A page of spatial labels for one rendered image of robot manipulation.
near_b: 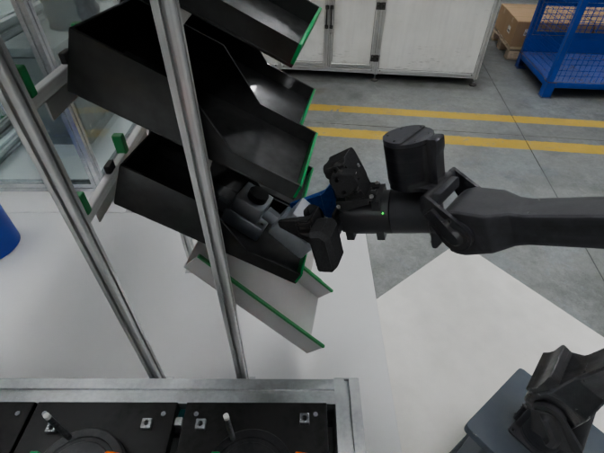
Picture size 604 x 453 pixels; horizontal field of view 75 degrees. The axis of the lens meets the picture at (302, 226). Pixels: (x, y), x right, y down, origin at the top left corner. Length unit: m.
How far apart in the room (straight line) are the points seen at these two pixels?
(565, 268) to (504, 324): 1.61
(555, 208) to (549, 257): 2.22
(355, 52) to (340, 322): 3.64
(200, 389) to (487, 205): 0.57
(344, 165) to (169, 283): 0.70
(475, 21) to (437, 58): 0.44
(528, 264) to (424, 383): 1.73
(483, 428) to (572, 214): 0.36
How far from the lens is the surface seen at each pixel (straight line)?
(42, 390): 0.90
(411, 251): 2.38
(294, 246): 0.58
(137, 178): 0.55
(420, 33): 4.34
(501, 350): 1.01
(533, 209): 0.45
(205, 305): 1.01
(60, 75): 0.57
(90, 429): 0.78
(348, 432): 0.74
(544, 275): 2.54
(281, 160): 0.53
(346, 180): 0.47
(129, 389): 0.83
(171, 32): 0.40
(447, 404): 0.91
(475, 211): 0.45
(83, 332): 1.06
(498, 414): 0.70
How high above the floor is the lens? 1.65
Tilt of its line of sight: 42 degrees down
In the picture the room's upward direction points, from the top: straight up
